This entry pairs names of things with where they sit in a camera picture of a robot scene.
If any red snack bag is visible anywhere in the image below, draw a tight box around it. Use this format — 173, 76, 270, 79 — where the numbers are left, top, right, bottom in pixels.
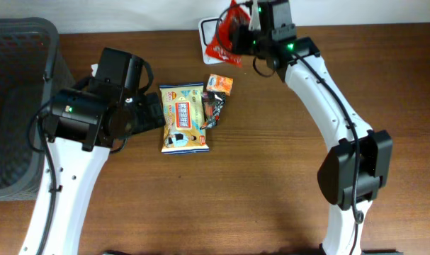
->
204, 0, 250, 67

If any black patterned snack packet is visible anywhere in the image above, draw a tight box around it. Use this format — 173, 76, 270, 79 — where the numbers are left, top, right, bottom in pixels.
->
200, 91, 226, 130

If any small orange candy packet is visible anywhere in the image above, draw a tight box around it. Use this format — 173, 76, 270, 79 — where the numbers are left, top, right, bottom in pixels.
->
206, 74, 234, 96

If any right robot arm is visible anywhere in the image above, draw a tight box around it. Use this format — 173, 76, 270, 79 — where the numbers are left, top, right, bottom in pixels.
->
229, 1, 393, 254

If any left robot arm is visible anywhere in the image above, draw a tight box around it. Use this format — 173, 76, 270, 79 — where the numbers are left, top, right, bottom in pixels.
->
20, 47, 165, 254

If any white barcode scanner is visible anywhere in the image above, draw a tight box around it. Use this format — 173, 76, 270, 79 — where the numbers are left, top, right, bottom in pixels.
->
198, 17, 225, 65

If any dark grey plastic basket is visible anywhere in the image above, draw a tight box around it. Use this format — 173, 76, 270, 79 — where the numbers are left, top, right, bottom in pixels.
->
0, 17, 75, 201

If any right black cable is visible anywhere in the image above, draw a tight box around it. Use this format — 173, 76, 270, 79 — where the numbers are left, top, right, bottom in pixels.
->
214, 1, 365, 255

